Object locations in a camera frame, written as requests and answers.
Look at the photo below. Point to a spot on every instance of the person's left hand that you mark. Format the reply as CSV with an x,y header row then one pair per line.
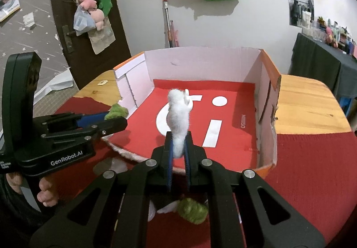
x,y
47,195

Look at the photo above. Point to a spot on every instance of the metal stick with orange tip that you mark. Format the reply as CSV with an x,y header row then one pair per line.
x,y
168,24

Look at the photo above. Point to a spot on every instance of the green plush on door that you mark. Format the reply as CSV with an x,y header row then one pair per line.
x,y
105,6

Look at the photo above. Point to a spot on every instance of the white fluffy star hair clip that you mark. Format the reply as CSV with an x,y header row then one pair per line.
x,y
180,106

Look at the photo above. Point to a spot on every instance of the cardboard box with red bottom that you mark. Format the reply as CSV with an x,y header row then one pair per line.
x,y
233,94

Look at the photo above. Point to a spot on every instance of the red knitted table cloth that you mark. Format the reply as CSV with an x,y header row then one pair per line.
x,y
315,173

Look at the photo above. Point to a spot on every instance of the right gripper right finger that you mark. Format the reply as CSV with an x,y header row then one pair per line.
x,y
244,210

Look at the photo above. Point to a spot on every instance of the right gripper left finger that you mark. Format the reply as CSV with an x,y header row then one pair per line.
x,y
113,210

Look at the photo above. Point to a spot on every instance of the green scrunchie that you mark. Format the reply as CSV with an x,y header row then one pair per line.
x,y
116,111
192,211

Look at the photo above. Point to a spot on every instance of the small tag on table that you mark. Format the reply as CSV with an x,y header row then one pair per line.
x,y
103,82

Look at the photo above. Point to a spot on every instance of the plastic bag on door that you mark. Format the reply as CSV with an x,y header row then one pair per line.
x,y
83,22

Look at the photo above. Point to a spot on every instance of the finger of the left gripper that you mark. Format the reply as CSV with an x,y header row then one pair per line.
x,y
106,127
70,121

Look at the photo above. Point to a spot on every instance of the black clothed side table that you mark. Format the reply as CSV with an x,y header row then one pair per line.
x,y
316,60

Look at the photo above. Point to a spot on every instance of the pink plush toys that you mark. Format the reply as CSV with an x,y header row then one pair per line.
x,y
96,14

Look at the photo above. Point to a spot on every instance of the dark brown door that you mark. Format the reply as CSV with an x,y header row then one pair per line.
x,y
92,37

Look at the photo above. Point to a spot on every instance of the black and white plush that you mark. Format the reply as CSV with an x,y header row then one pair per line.
x,y
172,207

